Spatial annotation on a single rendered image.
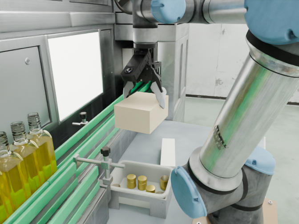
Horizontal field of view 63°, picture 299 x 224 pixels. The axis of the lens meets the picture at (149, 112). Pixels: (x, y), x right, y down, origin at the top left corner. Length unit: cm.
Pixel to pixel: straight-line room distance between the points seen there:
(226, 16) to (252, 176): 37
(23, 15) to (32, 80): 20
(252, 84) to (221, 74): 390
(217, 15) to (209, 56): 358
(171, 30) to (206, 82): 293
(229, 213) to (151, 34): 53
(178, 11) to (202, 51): 359
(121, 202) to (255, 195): 44
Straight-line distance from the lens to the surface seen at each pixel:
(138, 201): 87
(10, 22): 84
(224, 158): 47
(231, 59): 424
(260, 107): 40
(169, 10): 63
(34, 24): 91
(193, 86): 434
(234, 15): 62
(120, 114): 75
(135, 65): 72
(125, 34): 152
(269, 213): 85
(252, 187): 63
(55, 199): 75
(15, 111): 84
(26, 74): 87
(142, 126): 73
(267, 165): 63
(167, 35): 145
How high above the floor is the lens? 138
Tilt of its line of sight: 22 degrees down
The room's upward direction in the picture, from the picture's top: straight up
